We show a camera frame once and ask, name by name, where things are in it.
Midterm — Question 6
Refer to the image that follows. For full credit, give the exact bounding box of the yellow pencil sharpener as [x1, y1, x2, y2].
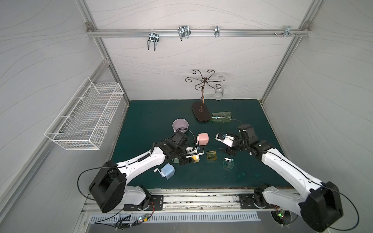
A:
[190, 155, 200, 163]

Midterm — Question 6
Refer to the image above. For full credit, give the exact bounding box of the green clear tray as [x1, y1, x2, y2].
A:
[222, 157, 235, 170]

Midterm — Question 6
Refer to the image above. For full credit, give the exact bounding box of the pink pencil sharpener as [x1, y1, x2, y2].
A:
[196, 133, 209, 146]

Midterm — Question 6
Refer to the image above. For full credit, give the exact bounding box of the yellow clear tray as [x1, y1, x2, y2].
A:
[206, 151, 217, 161]

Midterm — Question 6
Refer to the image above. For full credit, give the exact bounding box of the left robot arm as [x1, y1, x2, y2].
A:
[88, 128, 201, 213]

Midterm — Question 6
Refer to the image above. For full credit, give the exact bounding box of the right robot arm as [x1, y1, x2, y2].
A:
[215, 124, 344, 233]

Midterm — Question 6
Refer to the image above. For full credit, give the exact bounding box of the blue pencil sharpener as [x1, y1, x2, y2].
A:
[154, 163, 175, 180]

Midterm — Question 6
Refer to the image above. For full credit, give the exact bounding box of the purple bowl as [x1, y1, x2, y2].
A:
[172, 118, 189, 133]

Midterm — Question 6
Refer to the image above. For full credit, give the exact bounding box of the copper wine glass stand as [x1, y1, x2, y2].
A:
[185, 70, 226, 122]

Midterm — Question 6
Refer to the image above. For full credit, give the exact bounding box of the clear hanging wine glass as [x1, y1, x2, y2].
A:
[214, 76, 225, 101]

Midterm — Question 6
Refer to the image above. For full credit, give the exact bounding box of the white vent grille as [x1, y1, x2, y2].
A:
[89, 211, 260, 225]

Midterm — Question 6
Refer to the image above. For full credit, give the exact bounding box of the metal double hook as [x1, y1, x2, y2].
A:
[147, 32, 160, 51]

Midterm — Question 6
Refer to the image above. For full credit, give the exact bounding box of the metal clamp hook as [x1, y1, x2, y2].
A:
[274, 26, 300, 38]

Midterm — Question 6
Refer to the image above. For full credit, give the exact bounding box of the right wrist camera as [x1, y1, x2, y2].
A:
[215, 133, 236, 148]

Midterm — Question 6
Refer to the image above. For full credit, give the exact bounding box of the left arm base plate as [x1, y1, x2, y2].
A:
[123, 195, 164, 211]

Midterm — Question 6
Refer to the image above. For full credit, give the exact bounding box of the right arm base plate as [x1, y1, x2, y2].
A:
[236, 193, 274, 209]

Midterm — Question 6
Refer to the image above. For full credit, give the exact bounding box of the white wire basket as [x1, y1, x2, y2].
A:
[44, 77, 124, 150]

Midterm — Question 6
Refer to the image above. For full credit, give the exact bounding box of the small metal ring hook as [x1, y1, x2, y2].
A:
[214, 26, 220, 38]

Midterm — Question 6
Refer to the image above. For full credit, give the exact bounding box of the metal wire hook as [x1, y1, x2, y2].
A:
[177, 25, 191, 41]

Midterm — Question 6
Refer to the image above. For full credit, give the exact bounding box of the aluminium top rail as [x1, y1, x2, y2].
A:
[87, 28, 311, 38]

